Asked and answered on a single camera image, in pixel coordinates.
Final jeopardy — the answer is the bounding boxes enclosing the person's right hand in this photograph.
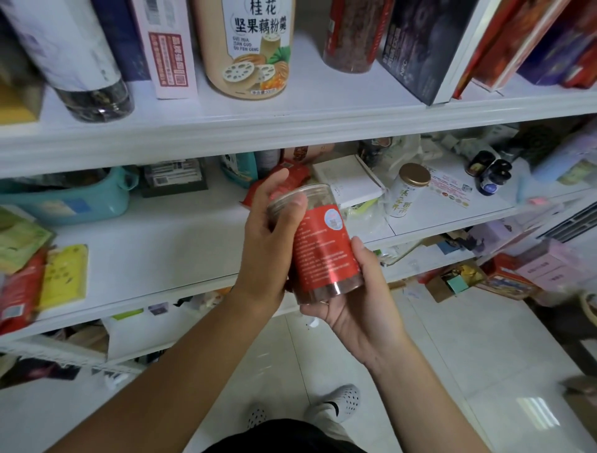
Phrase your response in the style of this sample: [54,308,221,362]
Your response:
[300,236,409,370]

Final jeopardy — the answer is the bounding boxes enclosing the person's left hand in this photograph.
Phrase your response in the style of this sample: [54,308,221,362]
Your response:
[233,168,309,314]

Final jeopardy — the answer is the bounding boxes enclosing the red canister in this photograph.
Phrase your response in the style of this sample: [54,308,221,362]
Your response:
[269,184,366,306]
[322,0,399,75]

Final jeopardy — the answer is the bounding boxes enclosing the white metal shelving unit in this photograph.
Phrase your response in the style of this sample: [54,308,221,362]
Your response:
[0,56,597,375]

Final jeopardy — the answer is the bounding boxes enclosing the beige cylinder canister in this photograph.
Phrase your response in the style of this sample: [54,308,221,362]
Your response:
[191,0,298,102]

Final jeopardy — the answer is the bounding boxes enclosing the dark blue moon box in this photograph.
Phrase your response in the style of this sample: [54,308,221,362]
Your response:
[88,0,151,83]

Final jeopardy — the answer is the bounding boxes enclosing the dark glass jar silver lid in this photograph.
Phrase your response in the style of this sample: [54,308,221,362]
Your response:
[0,0,136,123]

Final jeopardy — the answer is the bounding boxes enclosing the yellow box white label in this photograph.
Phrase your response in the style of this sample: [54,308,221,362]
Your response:
[0,47,47,127]

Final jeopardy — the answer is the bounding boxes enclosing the person's left forearm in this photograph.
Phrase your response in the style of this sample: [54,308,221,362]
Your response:
[51,289,281,453]

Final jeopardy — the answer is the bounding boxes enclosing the person's right forearm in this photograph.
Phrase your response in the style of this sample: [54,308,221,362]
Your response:
[373,336,491,453]

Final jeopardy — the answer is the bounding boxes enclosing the person's white shoe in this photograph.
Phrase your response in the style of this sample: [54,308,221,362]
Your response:
[303,383,362,424]
[244,403,272,431]

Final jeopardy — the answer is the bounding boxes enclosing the white flat box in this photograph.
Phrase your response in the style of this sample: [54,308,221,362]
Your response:
[310,154,386,212]

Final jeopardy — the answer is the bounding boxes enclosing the white box brown print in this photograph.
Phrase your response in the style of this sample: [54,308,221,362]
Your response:
[282,142,337,166]

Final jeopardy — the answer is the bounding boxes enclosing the person's black clothing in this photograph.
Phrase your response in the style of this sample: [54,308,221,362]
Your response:
[203,418,368,453]

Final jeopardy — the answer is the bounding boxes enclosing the colourful flat box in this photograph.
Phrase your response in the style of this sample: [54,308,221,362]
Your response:
[479,253,539,301]

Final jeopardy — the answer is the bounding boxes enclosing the red-brown box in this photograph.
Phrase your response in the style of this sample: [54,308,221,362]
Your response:
[131,0,200,102]

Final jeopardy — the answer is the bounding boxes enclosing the black box white edge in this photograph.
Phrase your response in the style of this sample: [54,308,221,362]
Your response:
[377,0,501,106]

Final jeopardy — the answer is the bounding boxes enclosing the red box white edge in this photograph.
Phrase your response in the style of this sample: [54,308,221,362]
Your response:
[471,0,571,93]

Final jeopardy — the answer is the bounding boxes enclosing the red pouch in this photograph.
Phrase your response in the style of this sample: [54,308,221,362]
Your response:
[243,161,315,209]

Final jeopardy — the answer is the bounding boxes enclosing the teal pouch bag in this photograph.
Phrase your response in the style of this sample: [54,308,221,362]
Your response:
[220,149,281,189]

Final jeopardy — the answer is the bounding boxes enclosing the brown carton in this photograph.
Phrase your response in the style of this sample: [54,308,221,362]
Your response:
[424,261,487,304]

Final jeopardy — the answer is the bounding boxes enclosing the small black grey boxes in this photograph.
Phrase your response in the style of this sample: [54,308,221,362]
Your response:
[140,157,210,198]

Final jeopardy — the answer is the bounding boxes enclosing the dark jar with lid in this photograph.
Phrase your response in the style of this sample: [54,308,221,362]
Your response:
[359,138,396,170]

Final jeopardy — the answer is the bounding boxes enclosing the small dark bottle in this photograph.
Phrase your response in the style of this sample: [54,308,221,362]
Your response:
[466,149,498,179]
[476,159,515,198]

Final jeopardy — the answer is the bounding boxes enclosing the pink carton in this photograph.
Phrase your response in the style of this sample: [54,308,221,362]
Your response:
[515,238,590,296]

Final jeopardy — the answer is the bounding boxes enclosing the yellow tag packet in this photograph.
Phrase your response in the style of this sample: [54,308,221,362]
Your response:
[39,245,91,312]

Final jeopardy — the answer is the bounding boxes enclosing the teal plastic basket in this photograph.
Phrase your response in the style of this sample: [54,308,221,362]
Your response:
[0,166,141,226]

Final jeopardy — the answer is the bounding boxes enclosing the green snack packet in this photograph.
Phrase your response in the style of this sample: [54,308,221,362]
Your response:
[0,207,56,278]

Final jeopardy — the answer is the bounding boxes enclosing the red snack packet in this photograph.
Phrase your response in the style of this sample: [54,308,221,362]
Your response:
[0,247,49,336]

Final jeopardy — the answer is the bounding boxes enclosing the lavender bottle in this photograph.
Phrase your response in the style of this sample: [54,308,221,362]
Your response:
[529,129,597,189]

